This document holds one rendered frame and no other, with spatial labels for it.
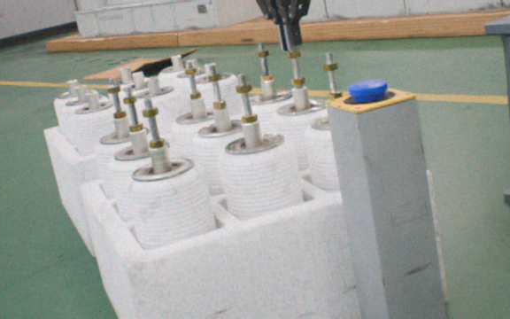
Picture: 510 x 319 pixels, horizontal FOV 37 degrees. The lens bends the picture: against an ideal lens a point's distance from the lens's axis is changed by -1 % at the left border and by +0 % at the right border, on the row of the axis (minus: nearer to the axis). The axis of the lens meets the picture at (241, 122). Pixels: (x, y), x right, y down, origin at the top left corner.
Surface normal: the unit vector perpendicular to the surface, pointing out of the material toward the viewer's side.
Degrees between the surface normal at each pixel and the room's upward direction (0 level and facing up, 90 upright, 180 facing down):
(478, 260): 0
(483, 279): 0
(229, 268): 90
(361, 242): 90
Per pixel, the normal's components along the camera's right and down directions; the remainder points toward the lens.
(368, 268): -0.92, 0.25
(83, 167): 0.36, 0.15
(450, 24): -0.74, 0.29
